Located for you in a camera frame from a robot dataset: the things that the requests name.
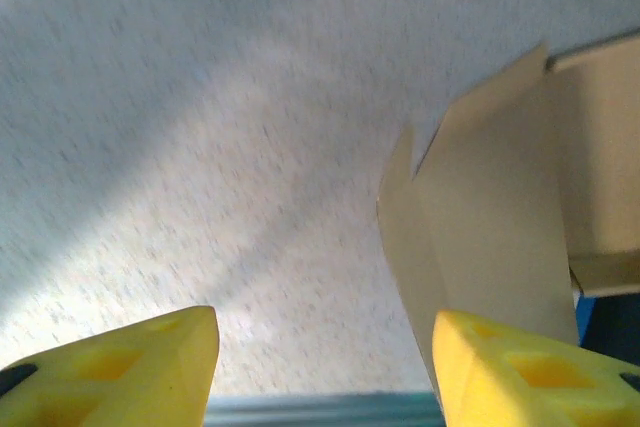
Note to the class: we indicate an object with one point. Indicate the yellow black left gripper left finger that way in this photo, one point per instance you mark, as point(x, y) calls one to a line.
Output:
point(125, 377)

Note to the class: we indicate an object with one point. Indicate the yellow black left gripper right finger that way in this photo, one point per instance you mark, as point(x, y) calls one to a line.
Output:
point(525, 382)

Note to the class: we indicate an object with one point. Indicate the brown cardboard box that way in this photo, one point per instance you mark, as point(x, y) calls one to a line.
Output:
point(500, 197)

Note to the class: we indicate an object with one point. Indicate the blue table edge strip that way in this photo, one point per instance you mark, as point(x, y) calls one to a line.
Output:
point(582, 317)

